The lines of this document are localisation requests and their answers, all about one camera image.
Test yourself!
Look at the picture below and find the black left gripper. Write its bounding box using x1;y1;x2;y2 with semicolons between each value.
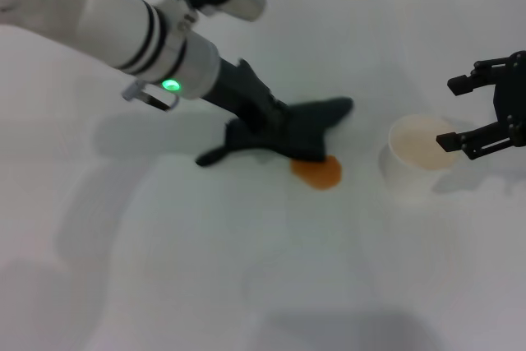
203;58;295;138

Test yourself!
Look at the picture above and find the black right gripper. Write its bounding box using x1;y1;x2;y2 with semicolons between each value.
436;49;526;162

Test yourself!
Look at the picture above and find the dark blue rag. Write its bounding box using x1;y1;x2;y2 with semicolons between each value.
195;96;354;168

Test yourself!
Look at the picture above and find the white paper cup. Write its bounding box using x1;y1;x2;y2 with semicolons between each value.
377;114;459;206

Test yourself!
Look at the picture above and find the orange-brown liquid stain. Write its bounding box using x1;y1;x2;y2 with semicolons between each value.
290;155;344;192

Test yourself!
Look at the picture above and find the grey metal cable plug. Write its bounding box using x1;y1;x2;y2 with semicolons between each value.
122;81;178;113

